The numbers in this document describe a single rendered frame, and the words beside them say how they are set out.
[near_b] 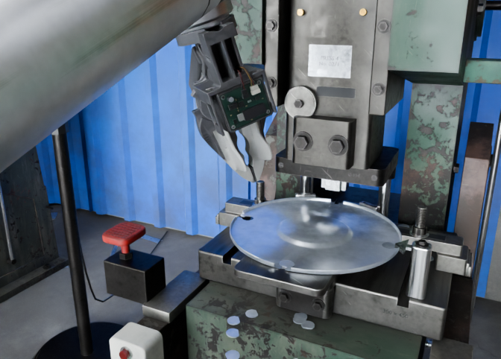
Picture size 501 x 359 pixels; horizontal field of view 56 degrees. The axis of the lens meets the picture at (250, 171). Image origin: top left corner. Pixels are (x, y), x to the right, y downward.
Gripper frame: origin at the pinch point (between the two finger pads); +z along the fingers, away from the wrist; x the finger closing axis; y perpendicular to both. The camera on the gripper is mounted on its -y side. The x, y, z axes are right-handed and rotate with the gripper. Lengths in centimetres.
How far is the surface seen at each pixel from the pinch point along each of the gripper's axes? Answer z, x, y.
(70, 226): 31, -37, -88
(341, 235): 19.9, 12.3, -4.6
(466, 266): 33.0, 30.3, 2.0
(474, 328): 126, 77, -55
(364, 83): -1.9, 24.4, -7.6
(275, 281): 16.0, -2.6, 2.8
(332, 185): 17.3, 18.1, -15.8
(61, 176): 16, -33, -89
